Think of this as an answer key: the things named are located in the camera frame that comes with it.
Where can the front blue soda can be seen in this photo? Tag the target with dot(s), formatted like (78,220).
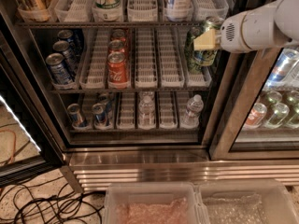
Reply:
(59,69)

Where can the green soda can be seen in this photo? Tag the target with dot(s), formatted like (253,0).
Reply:
(207,57)
(192,66)

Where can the rear red cola can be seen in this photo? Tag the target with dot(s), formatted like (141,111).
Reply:
(119,34)

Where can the left clear plastic bin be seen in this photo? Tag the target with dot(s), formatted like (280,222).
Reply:
(152,203)

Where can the front red cola can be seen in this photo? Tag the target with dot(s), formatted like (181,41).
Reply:
(117,67)

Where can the right clear plastic bin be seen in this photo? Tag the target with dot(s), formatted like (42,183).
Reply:
(248,202)

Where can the middle blue soda can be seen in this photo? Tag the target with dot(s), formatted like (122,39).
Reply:
(64,48)

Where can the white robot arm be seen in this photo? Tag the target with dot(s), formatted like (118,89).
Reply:
(275,25)

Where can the red can behind glass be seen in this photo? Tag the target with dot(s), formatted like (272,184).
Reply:
(256,115)

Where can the stainless steel fridge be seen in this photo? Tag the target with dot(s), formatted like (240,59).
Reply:
(95,157)

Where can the right water bottle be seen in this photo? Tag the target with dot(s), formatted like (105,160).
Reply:
(192,113)

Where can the bottom left blue can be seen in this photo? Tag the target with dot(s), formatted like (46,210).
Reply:
(77,116)

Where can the bottom rear blue can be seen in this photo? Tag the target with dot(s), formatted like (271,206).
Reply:
(105,100)

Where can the middle water bottle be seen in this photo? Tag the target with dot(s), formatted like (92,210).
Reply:
(146,111)

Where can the silver blue can behind glass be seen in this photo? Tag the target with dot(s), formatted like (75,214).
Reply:
(283,66)

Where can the blue soda can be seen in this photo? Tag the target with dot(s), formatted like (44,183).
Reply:
(73,40)
(59,69)
(64,48)

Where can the clear plastic bin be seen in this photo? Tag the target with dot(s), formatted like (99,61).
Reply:
(248,202)
(152,203)

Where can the open fridge door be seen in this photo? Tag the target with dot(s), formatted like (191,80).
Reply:
(20,107)

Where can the water bottle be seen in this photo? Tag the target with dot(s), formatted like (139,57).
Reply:
(192,113)
(146,111)

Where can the right fridge glass door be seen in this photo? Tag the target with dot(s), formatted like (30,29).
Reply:
(245,85)

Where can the middle red cola can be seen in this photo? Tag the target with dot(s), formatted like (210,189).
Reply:
(116,46)

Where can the red cola can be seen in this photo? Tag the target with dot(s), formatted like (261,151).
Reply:
(117,67)
(116,46)
(119,34)

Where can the green can behind glass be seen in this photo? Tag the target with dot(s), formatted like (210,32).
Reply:
(276,114)

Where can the rear blue soda can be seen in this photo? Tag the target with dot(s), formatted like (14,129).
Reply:
(73,40)

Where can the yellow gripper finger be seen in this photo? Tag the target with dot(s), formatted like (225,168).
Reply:
(209,40)

